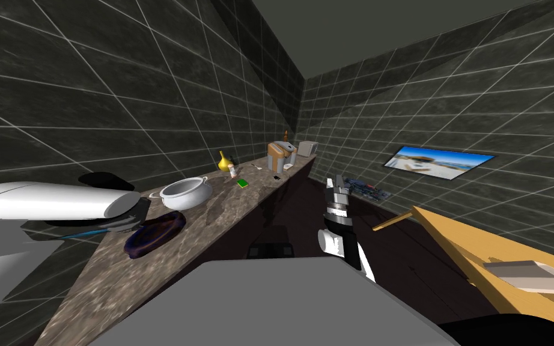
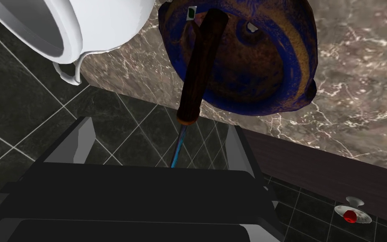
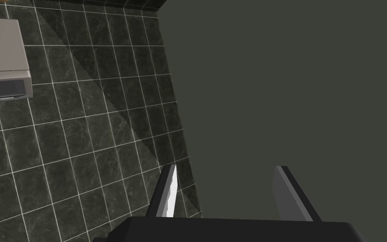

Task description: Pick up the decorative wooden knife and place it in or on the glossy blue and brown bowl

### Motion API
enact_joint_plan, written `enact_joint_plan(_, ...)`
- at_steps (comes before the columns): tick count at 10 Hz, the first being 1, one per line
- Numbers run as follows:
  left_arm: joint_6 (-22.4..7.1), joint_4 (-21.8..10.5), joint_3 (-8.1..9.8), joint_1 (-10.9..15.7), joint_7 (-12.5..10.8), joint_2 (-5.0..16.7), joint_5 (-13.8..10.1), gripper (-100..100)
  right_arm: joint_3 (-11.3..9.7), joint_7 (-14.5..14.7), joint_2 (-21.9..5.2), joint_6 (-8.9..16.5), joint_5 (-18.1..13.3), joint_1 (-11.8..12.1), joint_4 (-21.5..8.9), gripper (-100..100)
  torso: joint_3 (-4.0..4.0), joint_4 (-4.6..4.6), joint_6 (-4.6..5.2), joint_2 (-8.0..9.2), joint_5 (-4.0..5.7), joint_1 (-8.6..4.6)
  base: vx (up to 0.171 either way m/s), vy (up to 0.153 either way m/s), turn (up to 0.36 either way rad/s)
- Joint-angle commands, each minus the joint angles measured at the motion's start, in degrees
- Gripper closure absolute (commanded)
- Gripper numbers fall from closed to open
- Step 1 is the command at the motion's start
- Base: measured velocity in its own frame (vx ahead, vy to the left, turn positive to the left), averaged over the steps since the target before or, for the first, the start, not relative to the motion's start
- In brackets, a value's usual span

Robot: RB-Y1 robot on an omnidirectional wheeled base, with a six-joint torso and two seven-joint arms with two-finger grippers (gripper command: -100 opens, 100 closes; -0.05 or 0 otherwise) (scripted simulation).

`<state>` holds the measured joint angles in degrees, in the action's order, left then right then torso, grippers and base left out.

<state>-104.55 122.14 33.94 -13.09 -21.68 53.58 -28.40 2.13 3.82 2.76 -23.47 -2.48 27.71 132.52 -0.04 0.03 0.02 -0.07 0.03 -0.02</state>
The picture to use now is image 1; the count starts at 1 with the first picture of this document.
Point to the small silver spoon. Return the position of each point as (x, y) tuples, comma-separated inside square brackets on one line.
[(257, 166)]

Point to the dark purple oval dish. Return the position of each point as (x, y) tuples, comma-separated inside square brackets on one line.
[(154, 233)]

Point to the yellow vase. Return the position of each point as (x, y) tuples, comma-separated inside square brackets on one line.
[(223, 163)]

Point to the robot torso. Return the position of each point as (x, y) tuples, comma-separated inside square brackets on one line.
[(277, 307)]

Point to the tan and grey coffee machine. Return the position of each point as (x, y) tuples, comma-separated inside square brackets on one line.
[(281, 154)]

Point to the small white shaker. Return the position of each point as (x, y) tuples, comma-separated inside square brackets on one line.
[(232, 170)]

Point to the flat grey book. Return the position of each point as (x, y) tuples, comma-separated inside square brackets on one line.
[(532, 276)]

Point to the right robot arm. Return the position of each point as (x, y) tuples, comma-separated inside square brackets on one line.
[(349, 245)]

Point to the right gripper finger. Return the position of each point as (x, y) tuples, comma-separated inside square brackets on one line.
[(331, 183), (342, 181)]

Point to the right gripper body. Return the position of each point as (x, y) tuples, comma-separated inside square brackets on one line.
[(339, 197)]

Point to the silver toaster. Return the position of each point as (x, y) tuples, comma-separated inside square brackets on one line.
[(308, 148)]

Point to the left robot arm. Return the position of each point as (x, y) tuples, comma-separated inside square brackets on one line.
[(41, 202)]

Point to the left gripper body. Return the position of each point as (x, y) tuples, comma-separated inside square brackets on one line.
[(130, 218)]

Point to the beach picture on wall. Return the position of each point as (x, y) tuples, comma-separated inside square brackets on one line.
[(438, 162)]

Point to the green sponge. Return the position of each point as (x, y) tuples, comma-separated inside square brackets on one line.
[(243, 183)]

